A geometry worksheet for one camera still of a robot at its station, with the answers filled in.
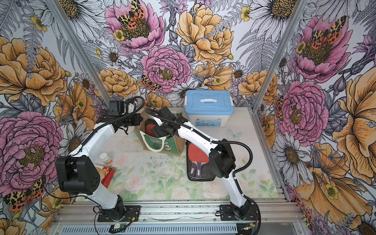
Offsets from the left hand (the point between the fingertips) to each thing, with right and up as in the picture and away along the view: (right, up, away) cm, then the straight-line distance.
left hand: (142, 122), depth 88 cm
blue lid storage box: (+41, +9, +11) cm, 44 cm away
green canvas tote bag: (+18, -14, +4) cm, 23 cm away
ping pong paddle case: (+34, -27, -1) cm, 43 cm away
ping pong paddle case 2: (+3, -1, +6) cm, 7 cm away
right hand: (+11, -5, 0) cm, 12 cm away
